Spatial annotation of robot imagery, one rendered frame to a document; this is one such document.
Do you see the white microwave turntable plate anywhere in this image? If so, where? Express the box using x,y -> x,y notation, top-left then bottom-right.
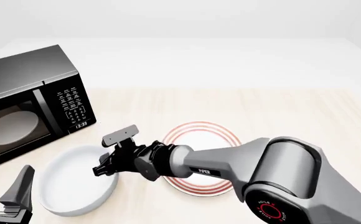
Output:
0,110 -> 40,146

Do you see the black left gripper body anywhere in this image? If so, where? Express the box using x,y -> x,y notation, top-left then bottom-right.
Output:
0,204 -> 34,224

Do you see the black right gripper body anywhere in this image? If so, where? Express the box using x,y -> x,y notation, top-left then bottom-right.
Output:
108,140 -> 141,175

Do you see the white bowl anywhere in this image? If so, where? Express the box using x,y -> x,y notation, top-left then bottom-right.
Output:
38,144 -> 121,217

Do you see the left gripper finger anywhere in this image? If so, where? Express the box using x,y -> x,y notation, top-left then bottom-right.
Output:
0,164 -> 35,211

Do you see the black microwave oven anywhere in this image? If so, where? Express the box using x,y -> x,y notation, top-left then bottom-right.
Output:
0,44 -> 98,169

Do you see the small flat plate on stalk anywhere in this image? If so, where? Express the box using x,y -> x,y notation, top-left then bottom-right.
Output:
101,124 -> 139,150

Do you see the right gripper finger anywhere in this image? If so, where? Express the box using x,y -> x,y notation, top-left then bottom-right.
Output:
98,152 -> 111,167
91,162 -> 121,177

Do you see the white plate with red rings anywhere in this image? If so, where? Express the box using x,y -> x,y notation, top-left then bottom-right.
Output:
161,121 -> 241,197

